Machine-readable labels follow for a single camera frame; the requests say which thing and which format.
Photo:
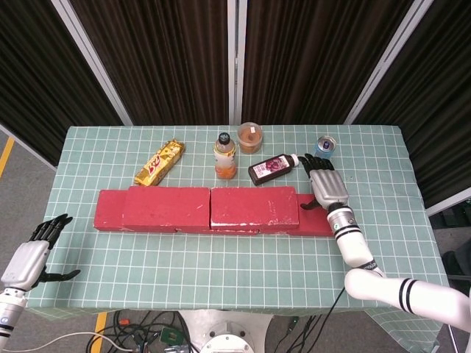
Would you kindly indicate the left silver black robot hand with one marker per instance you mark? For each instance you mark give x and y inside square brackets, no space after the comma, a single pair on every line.
[25,263]

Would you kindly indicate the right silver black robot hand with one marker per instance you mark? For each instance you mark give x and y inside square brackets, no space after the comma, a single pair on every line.
[329,187]

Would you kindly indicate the red foam brick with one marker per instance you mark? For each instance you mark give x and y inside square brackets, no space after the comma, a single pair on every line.
[250,206]
[312,222]
[165,207]
[108,211]

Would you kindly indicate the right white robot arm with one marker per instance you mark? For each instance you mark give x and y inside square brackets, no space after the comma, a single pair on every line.
[353,242]

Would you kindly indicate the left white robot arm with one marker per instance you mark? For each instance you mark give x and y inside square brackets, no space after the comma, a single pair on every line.
[10,314]

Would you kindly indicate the light blue drink can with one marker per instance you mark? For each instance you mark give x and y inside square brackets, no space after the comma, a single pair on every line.
[325,145]

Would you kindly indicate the dark grape juice bottle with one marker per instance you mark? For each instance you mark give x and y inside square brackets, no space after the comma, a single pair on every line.
[270,167]

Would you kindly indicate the clear jar of rubber bands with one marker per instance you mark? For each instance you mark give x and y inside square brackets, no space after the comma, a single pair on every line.
[250,138]

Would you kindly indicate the orange drink bottle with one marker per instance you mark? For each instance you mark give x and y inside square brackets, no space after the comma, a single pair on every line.
[225,160]

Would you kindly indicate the small orange connector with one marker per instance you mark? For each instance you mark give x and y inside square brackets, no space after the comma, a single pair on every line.
[125,322]

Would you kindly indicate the dark ribbed partition panel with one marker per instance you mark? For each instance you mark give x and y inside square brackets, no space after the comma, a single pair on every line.
[312,55]
[165,55]
[434,110]
[40,73]

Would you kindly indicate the green checked tablecloth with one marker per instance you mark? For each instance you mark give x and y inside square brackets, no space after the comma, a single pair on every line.
[184,268]

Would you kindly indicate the green circuit board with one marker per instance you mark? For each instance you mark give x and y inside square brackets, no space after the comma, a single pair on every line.
[171,336]

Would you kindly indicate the gold biscuit pack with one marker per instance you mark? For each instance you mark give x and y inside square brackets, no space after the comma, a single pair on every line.
[160,163]

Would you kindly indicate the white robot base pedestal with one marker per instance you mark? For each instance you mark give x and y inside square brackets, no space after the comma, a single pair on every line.
[226,331]

